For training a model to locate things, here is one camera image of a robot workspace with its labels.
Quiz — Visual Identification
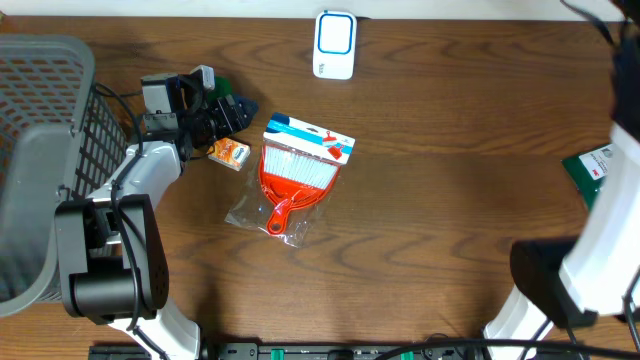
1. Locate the red dustpan brush package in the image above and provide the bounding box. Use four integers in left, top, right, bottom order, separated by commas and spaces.
225, 112, 356, 247

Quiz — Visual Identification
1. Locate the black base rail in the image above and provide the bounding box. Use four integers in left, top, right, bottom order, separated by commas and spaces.
89, 341, 591, 360

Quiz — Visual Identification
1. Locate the grey plastic mesh basket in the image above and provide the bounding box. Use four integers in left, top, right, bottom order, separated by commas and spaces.
1, 34, 128, 317

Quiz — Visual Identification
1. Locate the green grip gloves package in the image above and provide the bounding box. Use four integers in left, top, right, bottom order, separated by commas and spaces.
561, 144, 613, 210

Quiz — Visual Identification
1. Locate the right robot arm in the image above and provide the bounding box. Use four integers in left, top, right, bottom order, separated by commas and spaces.
458, 1, 639, 359

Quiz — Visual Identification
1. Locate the orange snack box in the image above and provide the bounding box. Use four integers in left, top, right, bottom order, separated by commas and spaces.
206, 138, 251, 171

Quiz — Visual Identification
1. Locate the green lid white jar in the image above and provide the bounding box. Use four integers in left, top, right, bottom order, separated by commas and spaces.
206, 76, 233, 103

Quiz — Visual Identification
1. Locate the white barcode scanner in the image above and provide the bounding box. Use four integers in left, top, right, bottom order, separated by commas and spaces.
312, 10, 357, 80

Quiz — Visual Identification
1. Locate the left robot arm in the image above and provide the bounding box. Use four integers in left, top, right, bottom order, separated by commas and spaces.
54, 66, 259, 359

